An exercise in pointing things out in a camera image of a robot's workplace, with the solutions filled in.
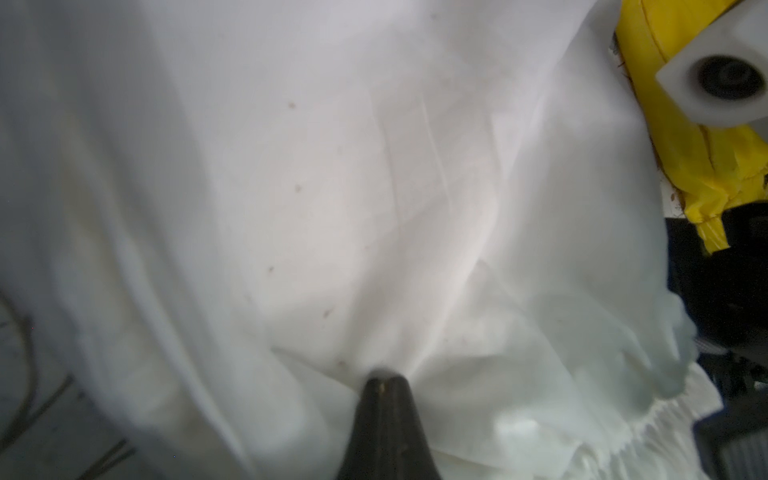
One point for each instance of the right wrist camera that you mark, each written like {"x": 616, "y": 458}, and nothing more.
{"x": 720, "y": 78}

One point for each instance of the white shorts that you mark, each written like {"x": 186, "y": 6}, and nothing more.
{"x": 226, "y": 215}

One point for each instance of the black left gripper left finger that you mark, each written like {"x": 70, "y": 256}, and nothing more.
{"x": 362, "y": 458}

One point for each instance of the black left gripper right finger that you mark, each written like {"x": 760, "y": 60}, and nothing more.
{"x": 406, "y": 453}

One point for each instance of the floral table mat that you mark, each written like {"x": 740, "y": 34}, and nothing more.
{"x": 50, "y": 427}

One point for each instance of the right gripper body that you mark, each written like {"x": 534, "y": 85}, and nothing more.
{"x": 725, "y": 294}

